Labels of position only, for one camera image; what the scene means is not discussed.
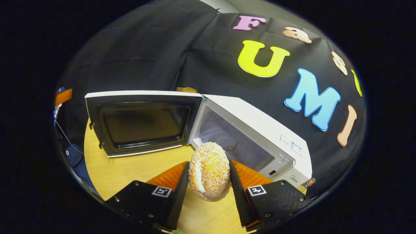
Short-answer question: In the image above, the blue clothing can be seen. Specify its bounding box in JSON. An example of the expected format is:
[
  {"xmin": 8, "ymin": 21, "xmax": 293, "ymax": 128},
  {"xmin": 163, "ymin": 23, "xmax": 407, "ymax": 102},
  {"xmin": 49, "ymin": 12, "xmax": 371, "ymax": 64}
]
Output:
[{"xmin": 63, "ymin": 143, "xmax": 98, "ymax": 199}]

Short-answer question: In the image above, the white microwave oven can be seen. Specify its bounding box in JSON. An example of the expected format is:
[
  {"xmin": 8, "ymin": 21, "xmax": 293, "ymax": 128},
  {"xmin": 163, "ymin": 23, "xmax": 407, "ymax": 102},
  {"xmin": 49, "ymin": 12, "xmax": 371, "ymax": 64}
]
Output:
[{"xmin": 84, "ymin": 90, "xmax": 313, "ymax": 189}]

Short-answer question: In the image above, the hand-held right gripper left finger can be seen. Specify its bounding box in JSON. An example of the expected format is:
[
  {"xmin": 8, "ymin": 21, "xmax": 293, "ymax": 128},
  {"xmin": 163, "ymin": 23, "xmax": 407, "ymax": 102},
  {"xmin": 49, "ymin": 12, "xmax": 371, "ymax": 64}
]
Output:
[{"xmin": 105, "ymin": 161, "xmax": 190, "ymax": 232}]

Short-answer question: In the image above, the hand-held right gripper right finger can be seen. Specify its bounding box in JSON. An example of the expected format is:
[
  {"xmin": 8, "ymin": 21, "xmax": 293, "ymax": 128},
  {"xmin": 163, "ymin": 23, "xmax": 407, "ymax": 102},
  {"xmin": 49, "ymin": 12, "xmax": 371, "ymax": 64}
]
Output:
[{"xmin": 228, "ymin": 159, "xmax": 313, "ymax": 232}]

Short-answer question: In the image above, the crumb-coated bread roll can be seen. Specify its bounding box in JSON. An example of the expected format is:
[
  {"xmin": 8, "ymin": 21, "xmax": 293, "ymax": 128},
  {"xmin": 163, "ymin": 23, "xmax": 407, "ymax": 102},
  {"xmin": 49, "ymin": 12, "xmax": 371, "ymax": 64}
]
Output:
[{"xmin": 188, "ymin": 142, "xmax": 231, "ymax": 202}]

